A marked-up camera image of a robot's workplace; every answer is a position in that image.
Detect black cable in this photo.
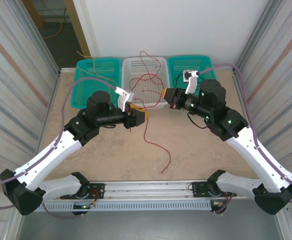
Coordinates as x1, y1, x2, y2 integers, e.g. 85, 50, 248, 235
187, 112, 208, 130
173, 71, 186, 88

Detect teal plastic basket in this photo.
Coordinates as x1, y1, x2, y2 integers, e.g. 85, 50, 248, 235
167, 55, 220, 105
70, 58, 122, 110

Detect grey slotted cable duct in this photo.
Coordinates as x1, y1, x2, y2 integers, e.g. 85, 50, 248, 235
34, 201, 213, 213

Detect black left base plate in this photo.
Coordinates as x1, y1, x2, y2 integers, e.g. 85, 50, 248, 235
60, 183, 105, 200

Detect orange floor cable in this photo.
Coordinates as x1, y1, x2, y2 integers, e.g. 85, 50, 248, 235
42, 22, 63, 40

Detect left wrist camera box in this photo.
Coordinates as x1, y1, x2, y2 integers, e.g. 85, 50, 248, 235
115, 86, 135, 112

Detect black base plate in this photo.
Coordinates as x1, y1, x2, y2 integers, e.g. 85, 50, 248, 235
60, 183, 105, 200
192, 181, 234, 198

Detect yellow cable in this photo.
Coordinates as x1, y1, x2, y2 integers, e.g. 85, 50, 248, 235
76, 50, 119, 87

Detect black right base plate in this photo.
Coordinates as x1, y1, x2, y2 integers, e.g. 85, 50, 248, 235
192, 181, 234, 198

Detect white plastic basket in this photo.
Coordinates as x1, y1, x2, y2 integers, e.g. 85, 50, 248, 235
121, 56, 170, 111

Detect wooden door frame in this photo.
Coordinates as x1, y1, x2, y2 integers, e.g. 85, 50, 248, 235
64, 0, 91, 61

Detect base motor wires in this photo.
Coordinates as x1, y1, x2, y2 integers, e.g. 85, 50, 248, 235
212, 192, 234, 208
89, 188, 104, 208

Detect red cable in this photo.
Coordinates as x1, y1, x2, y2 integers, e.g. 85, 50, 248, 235
128, 98, 172, 175
129, 51, 168, 110

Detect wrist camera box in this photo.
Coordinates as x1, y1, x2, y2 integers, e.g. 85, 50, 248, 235
115, 86, 135, 112
182, 70, 200, 95

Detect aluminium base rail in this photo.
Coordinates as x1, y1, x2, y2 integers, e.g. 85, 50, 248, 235
43, 180, 261, 201

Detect left base motor wires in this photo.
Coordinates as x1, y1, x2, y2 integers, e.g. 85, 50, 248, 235
89, 188, 104, 208

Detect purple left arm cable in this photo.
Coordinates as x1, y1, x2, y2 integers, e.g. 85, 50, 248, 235
0, 76, 118, 220

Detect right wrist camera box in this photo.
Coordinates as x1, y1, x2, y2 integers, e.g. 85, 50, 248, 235
182, 70, 200, 95

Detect right base motor wires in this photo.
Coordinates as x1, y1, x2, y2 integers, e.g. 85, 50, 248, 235
212, 192, 234, 208

